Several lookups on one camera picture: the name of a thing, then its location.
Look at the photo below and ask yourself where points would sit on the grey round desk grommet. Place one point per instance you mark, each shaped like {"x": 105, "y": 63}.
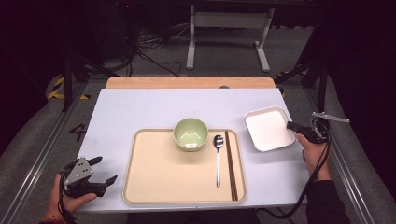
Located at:
{"x": 224, "y": 87}

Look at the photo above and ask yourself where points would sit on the person's left hand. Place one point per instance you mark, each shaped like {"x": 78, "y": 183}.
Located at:
{"x": 63, "y": 207}

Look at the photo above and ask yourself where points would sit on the person's dark clothing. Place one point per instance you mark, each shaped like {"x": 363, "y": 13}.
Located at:
{"x": 193, "y": 217}

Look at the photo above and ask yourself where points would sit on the metal spoon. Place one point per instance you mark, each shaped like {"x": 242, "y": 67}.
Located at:
{"x": 218, "y": 141}

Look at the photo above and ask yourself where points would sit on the black computer case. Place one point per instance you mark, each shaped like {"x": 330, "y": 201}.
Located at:
{"x": 116, "y": 34}

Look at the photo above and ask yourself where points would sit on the white metal stand frame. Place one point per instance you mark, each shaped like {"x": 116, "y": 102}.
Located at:
{"x": 230, "y": 19}

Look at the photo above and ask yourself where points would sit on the green bowl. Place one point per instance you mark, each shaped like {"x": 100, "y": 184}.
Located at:
{"x": 190, "y": 133}

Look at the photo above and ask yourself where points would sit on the beige plastic tray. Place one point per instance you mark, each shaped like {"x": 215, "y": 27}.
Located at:
{"x": 162, "y": 177}

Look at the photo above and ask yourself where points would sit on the white square plate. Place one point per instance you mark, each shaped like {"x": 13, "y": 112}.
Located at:
{"x": 269, "y": 129}

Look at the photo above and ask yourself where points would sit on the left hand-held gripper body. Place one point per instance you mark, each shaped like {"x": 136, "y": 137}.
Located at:
{"x": 79, "y": 172}

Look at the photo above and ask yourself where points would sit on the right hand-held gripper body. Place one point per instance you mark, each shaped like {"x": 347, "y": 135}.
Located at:
{"x": 316, "y": 133}

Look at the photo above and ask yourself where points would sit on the black tripod stand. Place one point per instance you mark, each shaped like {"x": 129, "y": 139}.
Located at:
{"x": 322, "y": 87}
{"x": 67, "y": 81}

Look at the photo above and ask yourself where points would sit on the person's right hand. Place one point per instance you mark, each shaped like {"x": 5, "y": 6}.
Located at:
{"x": 317, "y": 158}

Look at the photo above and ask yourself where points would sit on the aluminium rail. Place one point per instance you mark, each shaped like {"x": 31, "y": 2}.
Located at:
{"x": 345, "y": 168}
{"x": 46, "y": 152}

